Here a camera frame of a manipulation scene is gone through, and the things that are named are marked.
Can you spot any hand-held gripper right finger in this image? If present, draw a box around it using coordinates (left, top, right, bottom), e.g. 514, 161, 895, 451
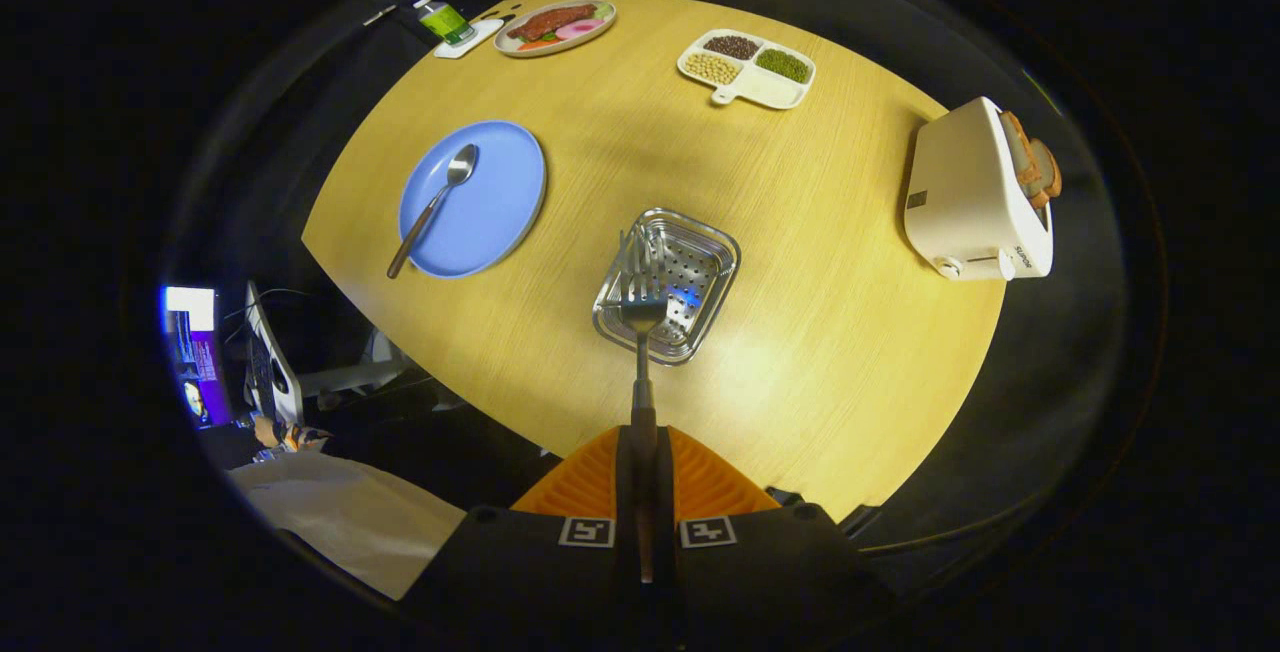
650, 425, 898, 652

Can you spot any lit computer monitor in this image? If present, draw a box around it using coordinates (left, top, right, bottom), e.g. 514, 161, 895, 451
163, 285, 234, 430

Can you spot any perforated metal basket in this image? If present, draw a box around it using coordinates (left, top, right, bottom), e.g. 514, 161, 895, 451
592, 208, 742, 366

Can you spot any blue round plate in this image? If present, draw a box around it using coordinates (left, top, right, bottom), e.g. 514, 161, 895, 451
398, 120, 548, 280

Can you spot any white stand device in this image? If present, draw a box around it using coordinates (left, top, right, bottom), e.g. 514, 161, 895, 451
245, 280, 305, 428

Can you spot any plate of steak and vegetables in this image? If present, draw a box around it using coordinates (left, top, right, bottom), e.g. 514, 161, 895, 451
494, 0, 618, 59

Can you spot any metal spoon with brown handle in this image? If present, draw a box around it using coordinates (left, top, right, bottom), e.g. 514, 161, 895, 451
387, 143, 479, 280

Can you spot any white toaster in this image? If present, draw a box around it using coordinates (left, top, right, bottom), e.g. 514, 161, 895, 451
903, 97, 1056, 282

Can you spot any metal fork with brown handle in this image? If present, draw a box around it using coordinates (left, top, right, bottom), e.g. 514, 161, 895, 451
600, 222, 669, 585

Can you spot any white divided tray of beans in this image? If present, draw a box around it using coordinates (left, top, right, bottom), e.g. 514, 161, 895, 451
677, 28, 817, 111

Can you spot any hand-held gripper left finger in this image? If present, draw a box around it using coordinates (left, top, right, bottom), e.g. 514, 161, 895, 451
400, 425, 642, 652

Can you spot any white cloth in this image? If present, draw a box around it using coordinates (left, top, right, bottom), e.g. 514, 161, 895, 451
228, 452, 469, 601

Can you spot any toast slice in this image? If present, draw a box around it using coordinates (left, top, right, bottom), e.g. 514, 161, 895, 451
1028, 137, 1063, 210
1000, 110, 1041, 199

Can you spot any white square coaster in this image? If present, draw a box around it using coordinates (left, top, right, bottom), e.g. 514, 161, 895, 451
433, 18, 505, 60

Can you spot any green drink bottle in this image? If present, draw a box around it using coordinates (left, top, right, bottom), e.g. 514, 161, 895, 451
413, 0, 477, 46

